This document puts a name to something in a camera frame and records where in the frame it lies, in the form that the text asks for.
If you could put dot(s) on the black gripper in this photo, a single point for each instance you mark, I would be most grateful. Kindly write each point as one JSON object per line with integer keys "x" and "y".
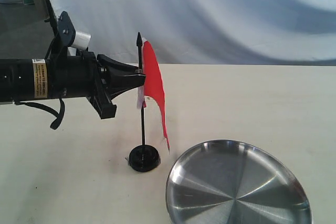
{"x": 81, "y": 76}

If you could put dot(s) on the red flag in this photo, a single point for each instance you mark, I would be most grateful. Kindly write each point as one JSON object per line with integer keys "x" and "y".
{"x": 153, "y": 85}

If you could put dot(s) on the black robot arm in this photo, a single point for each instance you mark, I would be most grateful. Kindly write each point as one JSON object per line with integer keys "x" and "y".
{"x": 24, "y": 81}

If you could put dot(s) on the black round flag base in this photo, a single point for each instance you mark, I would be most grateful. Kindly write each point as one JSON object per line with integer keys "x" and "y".
{"x": 144, "y": 158}

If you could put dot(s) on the black backdrop stand pole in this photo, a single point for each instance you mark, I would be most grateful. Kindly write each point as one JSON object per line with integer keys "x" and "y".
{"x": 48, "y": 14}

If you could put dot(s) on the white backdrop cloth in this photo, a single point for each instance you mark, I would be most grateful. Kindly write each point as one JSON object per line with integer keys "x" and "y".
{"x": 254, "y": 32}

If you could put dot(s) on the round stainless steel plate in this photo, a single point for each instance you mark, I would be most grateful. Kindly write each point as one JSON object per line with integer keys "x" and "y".
{"x": 226, "y": 181}

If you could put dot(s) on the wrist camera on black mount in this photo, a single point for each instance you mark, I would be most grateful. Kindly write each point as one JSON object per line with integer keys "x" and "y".
{"x": 69, "y": 33}

